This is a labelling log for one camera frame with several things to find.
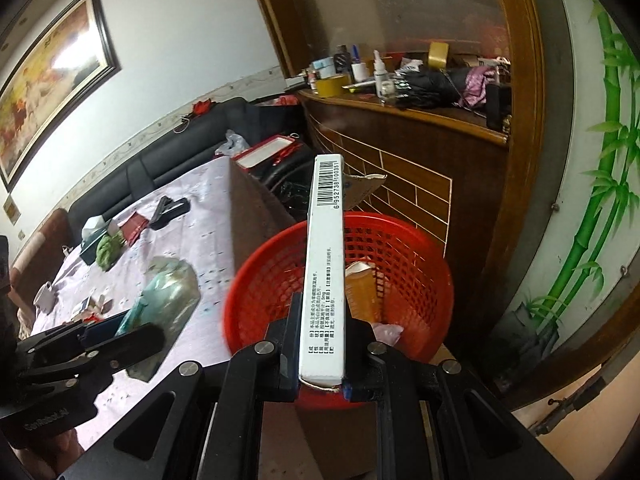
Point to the red white box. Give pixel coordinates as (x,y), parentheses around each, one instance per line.
(262,152)

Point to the black device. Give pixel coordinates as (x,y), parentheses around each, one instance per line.
(167,212)

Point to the black sofa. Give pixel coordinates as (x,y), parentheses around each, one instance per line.
(165,160)

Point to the flat red packet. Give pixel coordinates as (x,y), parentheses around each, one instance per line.
(134,227)

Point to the red mesh basket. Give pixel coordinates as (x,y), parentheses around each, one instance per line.
(265,270)

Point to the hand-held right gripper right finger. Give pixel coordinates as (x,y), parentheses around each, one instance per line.
(357,375)

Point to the brown chair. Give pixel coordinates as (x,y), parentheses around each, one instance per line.
(45,240)

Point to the teal box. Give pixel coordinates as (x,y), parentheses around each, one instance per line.
(322,67)

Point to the dark green tissue box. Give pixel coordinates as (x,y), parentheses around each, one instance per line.
(89,250)

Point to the white blue barcode box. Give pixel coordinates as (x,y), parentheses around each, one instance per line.
(89,304)

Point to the small wall plaque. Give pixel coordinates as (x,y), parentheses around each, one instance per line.
(11,210)

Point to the teal tissue packet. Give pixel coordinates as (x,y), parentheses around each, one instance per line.
(170,295)

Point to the framed painting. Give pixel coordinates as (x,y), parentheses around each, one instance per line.
(45,85)

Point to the yellow tape roll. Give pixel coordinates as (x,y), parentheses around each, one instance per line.
(330,87)

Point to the cardboard piece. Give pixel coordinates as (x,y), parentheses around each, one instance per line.
(362,190)

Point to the white pen cup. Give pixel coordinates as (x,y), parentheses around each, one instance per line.
(359,72)

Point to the green cloth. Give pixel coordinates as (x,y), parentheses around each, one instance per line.
(107,252)

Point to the red ornament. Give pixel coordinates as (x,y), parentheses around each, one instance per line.
(202,108)

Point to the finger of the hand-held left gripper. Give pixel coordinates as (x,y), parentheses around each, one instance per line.
(107,329)
(132,347)

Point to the white dropper bottle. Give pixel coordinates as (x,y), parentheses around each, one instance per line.
(382,80)

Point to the long white medicine box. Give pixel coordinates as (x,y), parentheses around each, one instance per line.
(322,270)

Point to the bamboo print wall panel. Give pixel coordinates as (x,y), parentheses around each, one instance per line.
(575,160)

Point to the wooden counter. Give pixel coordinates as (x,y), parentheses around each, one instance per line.
(400,170)

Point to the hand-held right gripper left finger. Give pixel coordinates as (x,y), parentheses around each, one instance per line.
(290,360)

